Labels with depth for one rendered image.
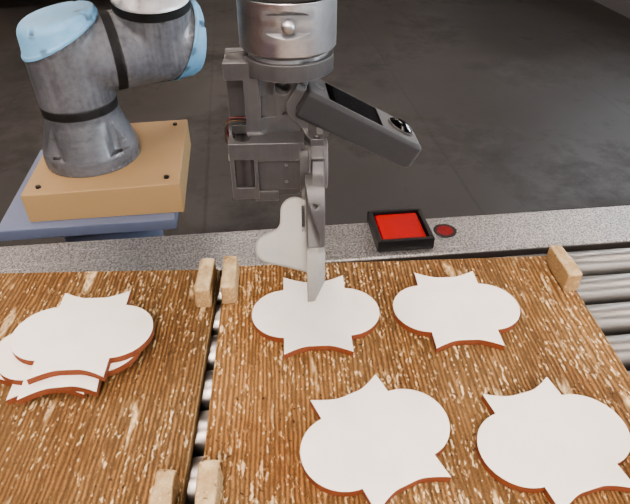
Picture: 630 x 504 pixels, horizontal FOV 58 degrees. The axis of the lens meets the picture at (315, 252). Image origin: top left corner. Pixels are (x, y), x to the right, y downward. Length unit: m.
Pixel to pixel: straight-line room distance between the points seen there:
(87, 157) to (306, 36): 0.59
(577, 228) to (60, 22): 0.77
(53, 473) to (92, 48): 0.59
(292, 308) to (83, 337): 0.21
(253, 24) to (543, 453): 0.41
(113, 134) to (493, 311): 0.64
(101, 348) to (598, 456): 0.46
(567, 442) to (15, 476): 0.47
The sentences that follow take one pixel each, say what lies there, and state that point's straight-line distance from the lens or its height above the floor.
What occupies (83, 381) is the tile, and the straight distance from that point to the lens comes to 0.58.
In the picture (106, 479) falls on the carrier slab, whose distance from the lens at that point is 0.53.
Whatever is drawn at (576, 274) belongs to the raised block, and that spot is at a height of 0.96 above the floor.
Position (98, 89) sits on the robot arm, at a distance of 0.94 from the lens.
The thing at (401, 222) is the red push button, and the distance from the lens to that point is 0.78.
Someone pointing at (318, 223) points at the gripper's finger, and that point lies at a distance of 0.47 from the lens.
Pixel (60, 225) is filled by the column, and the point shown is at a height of 0.87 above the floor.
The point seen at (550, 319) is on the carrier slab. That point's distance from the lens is 0.67.
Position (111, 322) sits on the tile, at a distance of 0.62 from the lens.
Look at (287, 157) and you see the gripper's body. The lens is 0.47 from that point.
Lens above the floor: 1.37
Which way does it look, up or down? 38 degrees down
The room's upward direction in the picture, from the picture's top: straight up
